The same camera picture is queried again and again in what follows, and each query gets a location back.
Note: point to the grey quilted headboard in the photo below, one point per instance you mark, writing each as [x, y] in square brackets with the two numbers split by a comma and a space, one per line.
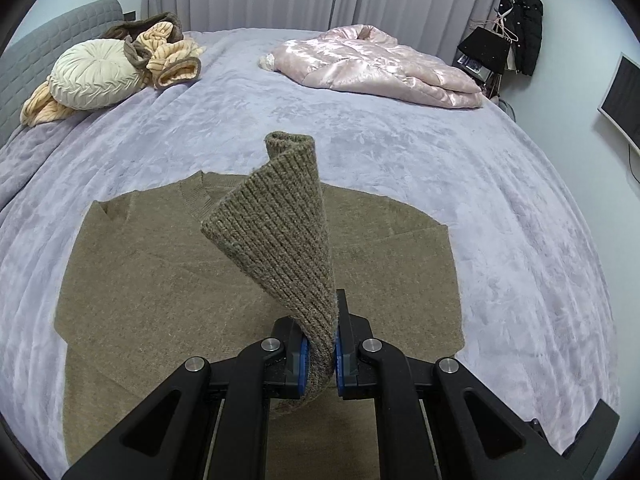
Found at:
[30, 55]

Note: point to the pink satin puffer jacket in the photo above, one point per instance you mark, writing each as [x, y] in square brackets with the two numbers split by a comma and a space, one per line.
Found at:
[360, 60]

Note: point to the round cream pleated pillow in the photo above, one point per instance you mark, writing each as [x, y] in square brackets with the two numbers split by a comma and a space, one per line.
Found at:
[95, 75]

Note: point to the white-framed wall monitor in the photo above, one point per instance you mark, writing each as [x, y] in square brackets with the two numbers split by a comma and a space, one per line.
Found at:
[622, 95]

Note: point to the brown fuzzy cloth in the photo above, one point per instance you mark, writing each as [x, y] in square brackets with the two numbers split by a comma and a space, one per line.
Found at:
[150, 22]

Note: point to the black hanging coat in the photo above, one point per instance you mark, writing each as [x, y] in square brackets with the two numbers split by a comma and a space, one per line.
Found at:
[527, 20]

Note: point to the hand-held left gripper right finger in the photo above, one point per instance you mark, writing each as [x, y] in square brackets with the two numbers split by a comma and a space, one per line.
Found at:
[341, 365]

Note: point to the olive brown knit sweater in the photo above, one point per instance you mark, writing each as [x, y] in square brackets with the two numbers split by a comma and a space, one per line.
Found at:
[150, 300]

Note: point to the lavender plush bed blanket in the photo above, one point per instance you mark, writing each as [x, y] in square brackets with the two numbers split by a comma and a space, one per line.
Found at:
[450, 185]

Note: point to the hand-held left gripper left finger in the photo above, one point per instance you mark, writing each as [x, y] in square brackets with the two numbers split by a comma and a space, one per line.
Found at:
[301, 367]

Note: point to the black hanging bag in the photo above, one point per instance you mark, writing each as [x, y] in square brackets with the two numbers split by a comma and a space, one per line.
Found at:
[482, 47]

